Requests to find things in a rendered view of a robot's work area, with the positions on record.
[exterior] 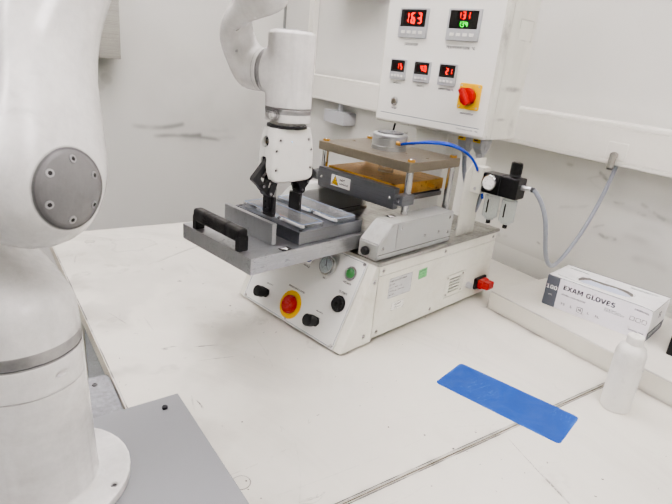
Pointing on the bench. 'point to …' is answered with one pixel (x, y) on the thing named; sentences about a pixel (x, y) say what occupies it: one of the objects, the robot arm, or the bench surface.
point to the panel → (311, 294)
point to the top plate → (394, 152)
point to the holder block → (311, 229)
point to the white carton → (605, 301)
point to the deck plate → (417, 249)
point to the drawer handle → (221, 227)
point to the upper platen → (429, 184)
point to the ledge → (585, 335)
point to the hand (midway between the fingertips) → (282, 204)
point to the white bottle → (624, 374)
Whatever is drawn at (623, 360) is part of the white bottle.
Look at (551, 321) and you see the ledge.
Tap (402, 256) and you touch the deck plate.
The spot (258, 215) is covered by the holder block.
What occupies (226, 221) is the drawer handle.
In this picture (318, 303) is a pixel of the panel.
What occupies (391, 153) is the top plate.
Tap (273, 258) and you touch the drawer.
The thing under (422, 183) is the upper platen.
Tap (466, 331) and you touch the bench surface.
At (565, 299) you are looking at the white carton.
